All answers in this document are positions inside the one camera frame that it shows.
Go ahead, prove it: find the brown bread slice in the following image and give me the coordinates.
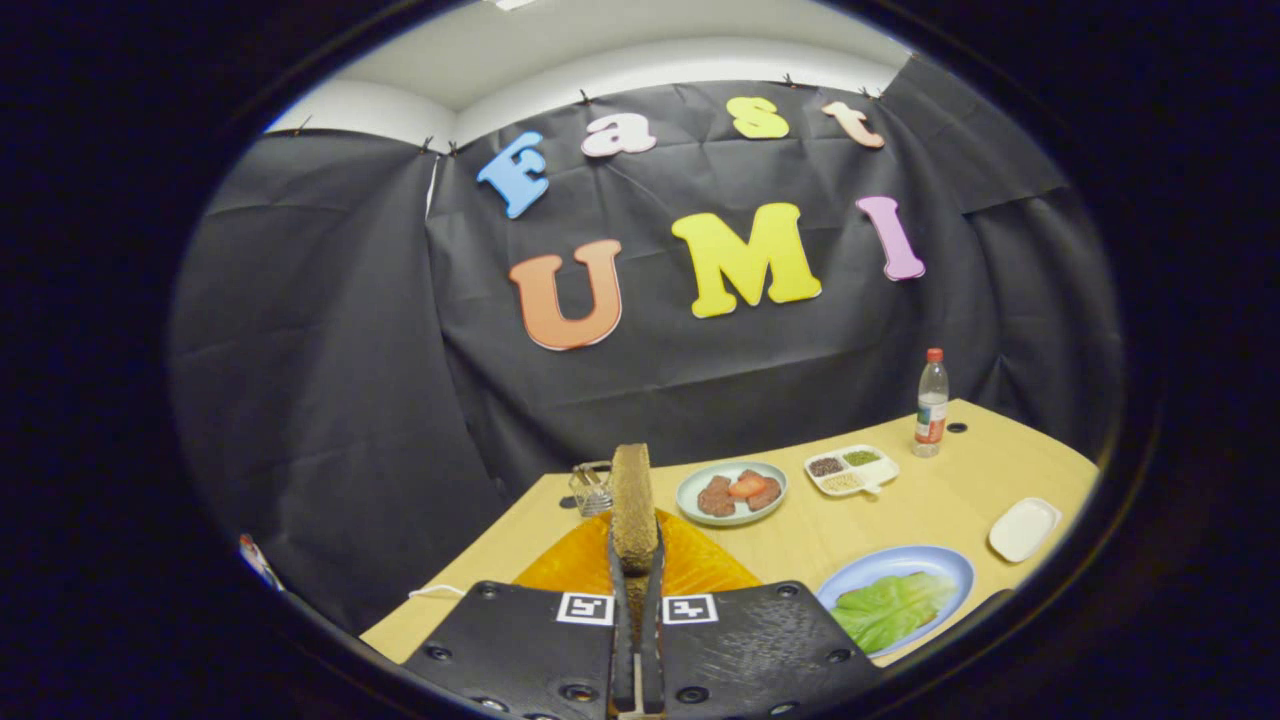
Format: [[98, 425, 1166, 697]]
[[610, 443, 659, 576]]

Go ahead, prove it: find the green lettuce leaf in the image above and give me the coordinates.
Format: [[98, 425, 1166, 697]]
[[832, 572, 956, 654]]

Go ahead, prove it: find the blue round plate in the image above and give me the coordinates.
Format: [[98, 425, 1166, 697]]
[[815, 545, 976, 659]]

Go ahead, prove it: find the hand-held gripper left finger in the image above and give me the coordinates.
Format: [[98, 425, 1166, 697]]
[[398, 508, 638, 720]]

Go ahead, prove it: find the white rectangular plate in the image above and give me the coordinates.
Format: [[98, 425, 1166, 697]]
[[988, 497, 1063, 564]]

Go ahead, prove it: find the small red blue white object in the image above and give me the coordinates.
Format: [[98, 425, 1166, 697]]
[[240, 535, 287, 593]]

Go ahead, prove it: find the clear red-capped water bottle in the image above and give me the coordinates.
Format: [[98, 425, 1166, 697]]
[[913, 348, 950, 459]]

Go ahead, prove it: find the white divided seasoning dish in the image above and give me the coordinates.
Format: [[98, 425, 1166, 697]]
[[804, 444, 900, 498]]

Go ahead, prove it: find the small wire basket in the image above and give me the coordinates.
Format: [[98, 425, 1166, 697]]
[[568, 461, 614, 518]]

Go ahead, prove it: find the pale green round plate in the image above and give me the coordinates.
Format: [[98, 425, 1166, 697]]
[[676, 460, 789, 528]]

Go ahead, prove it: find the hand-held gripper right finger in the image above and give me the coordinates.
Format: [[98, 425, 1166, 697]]
[[638, 508, 888, 720]]

